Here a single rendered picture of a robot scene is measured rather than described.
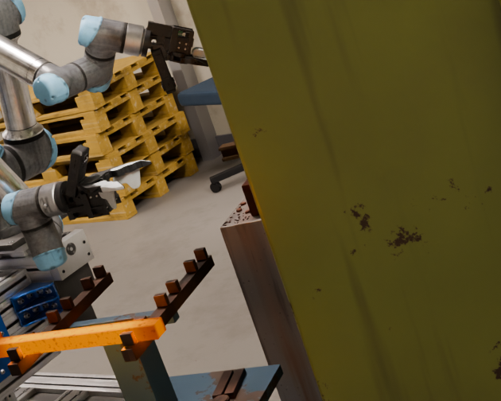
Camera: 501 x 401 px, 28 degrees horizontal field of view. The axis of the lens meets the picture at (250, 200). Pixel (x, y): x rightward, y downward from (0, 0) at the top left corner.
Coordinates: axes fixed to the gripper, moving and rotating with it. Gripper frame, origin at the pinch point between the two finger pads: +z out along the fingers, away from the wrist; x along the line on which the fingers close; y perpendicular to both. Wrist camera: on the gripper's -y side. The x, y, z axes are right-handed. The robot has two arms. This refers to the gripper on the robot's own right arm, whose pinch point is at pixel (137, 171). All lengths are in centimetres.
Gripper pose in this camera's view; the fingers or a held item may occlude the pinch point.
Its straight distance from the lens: 216.5
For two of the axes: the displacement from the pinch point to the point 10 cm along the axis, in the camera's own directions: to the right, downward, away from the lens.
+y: 3.1, 9.1, 2.9
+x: -3.0, 3.8, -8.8
